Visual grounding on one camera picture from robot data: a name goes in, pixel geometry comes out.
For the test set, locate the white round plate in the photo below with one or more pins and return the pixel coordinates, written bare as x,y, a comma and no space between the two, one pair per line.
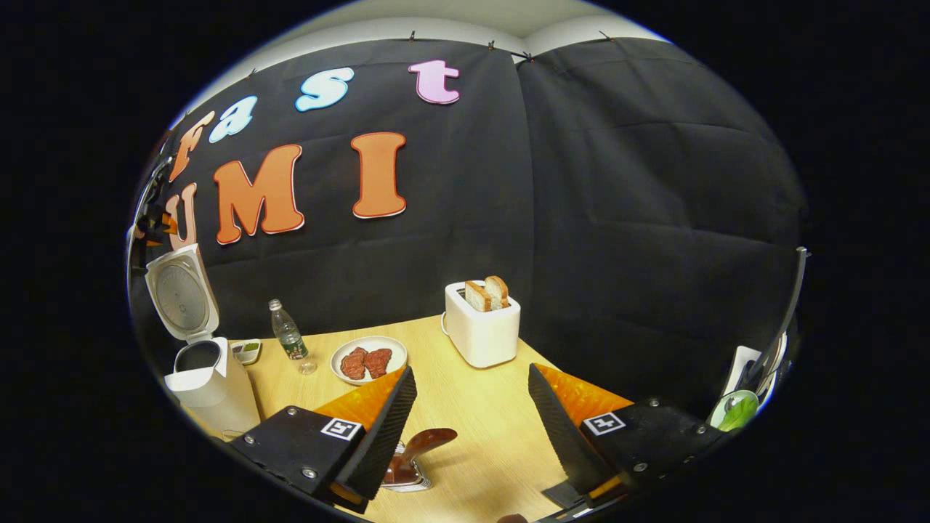
396,349

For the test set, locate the clear plastic water bottle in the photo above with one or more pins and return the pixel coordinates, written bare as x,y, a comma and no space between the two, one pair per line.
292,345

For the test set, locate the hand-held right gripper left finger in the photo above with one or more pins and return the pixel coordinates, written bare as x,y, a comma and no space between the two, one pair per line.
378,436

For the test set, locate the black backdrop cloth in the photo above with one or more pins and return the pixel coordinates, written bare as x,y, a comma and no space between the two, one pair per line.
639,203

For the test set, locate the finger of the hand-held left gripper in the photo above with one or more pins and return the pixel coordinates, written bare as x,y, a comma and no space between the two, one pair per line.
168,224

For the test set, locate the brown wooden spoon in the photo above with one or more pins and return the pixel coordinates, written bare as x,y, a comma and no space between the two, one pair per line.
432,439

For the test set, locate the small white sauce dish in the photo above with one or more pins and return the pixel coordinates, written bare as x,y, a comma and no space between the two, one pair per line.
247,352

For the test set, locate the white rice cooker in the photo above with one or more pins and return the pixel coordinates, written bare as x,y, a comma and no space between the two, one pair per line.
218,392

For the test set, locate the white box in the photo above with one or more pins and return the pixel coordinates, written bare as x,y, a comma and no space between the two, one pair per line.
741,359

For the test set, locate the white toaster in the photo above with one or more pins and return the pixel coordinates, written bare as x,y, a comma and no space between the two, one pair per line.
483,338

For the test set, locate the toast slice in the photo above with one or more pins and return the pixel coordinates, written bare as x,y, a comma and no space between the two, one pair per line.
499,290
477,298

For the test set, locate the green round object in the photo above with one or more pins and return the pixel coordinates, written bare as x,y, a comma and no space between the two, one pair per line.
735,412

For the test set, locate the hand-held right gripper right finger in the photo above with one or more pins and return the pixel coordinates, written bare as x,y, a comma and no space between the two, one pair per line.
567,436

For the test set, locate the red meat piece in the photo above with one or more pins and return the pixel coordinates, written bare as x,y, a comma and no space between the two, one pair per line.
378,362
354,363

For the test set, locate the black flat pad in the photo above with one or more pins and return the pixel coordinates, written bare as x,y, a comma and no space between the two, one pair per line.
561,495

